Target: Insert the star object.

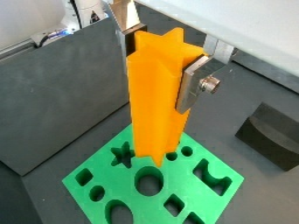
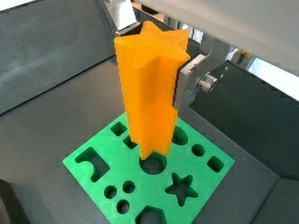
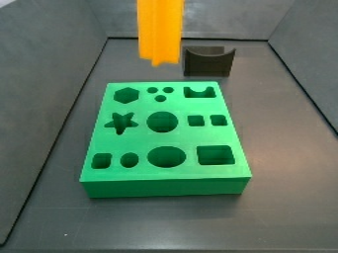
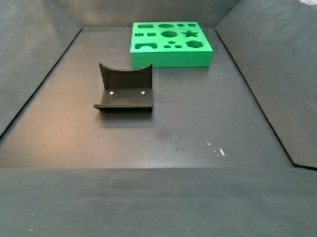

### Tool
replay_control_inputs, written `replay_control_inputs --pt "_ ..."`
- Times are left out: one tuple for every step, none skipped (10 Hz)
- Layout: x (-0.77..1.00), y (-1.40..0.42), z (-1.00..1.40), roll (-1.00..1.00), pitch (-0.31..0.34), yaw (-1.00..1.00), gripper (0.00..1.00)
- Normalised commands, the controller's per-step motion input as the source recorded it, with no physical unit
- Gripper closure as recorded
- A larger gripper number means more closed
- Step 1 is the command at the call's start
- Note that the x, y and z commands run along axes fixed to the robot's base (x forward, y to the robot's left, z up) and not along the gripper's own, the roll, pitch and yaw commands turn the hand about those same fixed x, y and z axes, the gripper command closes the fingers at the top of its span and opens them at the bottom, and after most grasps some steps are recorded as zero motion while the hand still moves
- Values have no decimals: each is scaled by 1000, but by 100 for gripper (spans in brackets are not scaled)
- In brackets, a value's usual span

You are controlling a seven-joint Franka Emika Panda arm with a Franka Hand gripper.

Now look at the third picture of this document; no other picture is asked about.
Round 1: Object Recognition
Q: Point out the black curved holder block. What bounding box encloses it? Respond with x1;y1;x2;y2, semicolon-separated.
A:
181;45;236;77

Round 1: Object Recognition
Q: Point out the orange star-shaped peg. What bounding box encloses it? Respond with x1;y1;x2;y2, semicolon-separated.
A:
136;0;184;66

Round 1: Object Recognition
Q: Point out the green shape-sorting block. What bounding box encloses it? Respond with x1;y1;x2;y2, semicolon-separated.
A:
78;81;252;198

